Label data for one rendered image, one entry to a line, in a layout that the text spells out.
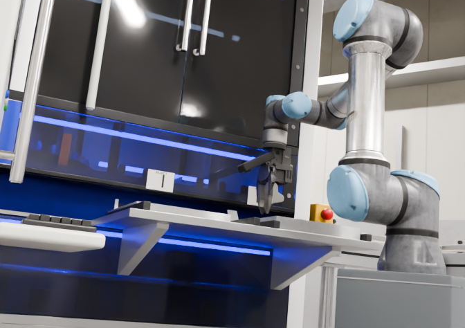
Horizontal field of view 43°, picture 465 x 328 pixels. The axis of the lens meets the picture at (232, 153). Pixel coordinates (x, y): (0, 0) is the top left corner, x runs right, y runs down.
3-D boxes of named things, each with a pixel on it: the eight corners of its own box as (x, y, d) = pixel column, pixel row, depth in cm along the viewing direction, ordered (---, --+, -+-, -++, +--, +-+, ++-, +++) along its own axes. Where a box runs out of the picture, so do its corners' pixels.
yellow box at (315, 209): (304, 224, 204) (305, 204, 205) (321, 227, 207) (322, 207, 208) (315, 223, 197) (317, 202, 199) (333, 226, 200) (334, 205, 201)
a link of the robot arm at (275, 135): (270, 126, 176) (258, 132, 183) (268, 142, 175) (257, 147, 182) (291, 131, 178) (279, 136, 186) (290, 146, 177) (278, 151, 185)
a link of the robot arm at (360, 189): (408, 224, 127) (409, -2, 140) (350, 215, 121) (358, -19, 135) (374, 229, 138) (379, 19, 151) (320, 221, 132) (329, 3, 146)
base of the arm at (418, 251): (454, 279, 134) (454, 236, 136) (434, 275, 122) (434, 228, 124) (391, 275, 143) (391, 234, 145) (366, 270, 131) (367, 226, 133)
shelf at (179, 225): (88, 227, 175) (89, 220, 175) (291, 252, 202) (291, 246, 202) (129, 216, 132) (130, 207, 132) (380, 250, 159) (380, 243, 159)
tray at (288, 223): (223, 234, 180) (225, 223, 181) (297, 243, 190) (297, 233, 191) (275, 229, 149) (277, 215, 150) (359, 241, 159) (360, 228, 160)
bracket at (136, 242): (116, 274, 168) (122, 229, 171) (126, 275, 169) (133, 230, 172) (150, 277, 137) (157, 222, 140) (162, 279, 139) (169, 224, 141)
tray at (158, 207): (106, 222, 177) (107, 211, 178) (186, 232, 187) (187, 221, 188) (135, 214, 147) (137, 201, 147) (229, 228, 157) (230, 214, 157)
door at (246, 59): (178, 124, 185) (198, -42, 198) (295, 148, 202) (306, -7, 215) (179, 124, 185) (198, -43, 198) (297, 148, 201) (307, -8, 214)
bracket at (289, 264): (270, 288, 187) (272, 248, 190) (278, 289, 188) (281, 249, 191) (329, 294, 157) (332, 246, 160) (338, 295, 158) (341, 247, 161)
